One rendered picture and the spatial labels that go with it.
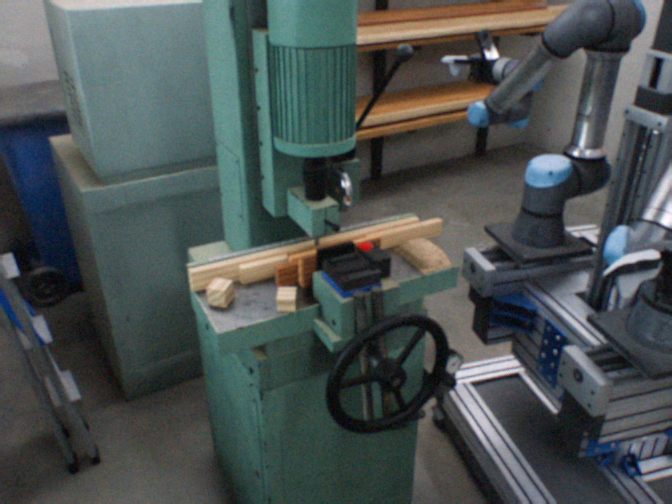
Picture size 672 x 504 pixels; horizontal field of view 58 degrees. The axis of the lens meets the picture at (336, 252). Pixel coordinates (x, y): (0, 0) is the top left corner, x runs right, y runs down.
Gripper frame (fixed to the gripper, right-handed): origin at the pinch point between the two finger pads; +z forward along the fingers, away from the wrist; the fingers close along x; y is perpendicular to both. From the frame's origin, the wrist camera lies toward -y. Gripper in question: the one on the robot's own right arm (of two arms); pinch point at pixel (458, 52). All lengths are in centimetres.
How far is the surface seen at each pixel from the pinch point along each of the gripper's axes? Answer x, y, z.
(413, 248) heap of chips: -65, 22, -60
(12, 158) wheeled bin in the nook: -144, 29, 116
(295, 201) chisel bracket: -88, 6, -47
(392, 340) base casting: -78, 39, -68
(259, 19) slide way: -83, -32, -34
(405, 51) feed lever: -67, -26, -65
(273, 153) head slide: -89, -5, -42
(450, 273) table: -61, 27, -69
